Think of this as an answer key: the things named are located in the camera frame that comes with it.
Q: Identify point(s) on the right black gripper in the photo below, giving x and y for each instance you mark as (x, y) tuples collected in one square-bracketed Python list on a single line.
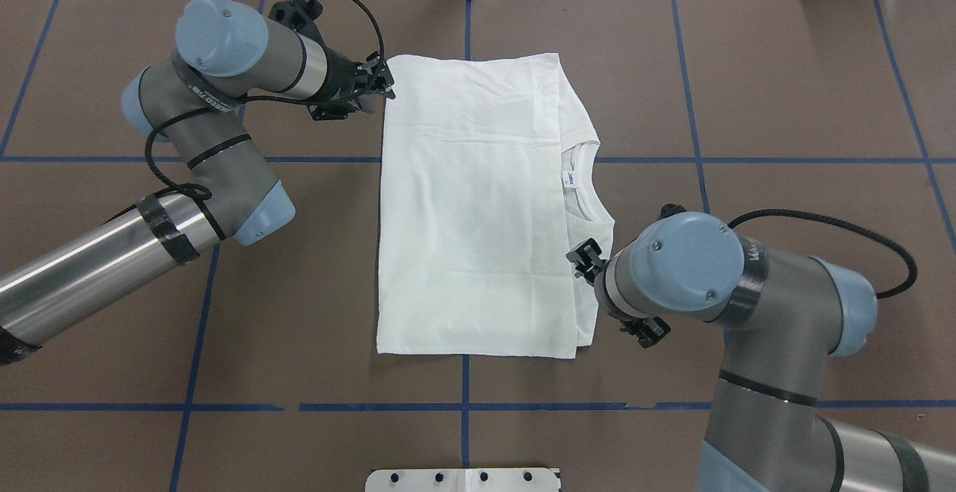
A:
[(644, 327)]

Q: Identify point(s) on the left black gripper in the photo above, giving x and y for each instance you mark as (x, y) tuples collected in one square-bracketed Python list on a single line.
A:
[(342, 82)]

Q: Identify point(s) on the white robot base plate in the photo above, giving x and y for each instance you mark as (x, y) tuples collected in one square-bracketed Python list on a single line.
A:
[(465, 479)]

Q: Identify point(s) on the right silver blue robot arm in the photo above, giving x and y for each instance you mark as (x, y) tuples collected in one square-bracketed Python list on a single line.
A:
[(785, 315)]

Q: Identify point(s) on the white long-sleeve printed shirt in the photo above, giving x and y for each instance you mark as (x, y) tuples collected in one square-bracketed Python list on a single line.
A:
[(486, 184)]

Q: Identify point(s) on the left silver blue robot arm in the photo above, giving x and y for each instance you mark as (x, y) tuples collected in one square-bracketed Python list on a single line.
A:
[(216, 184)]

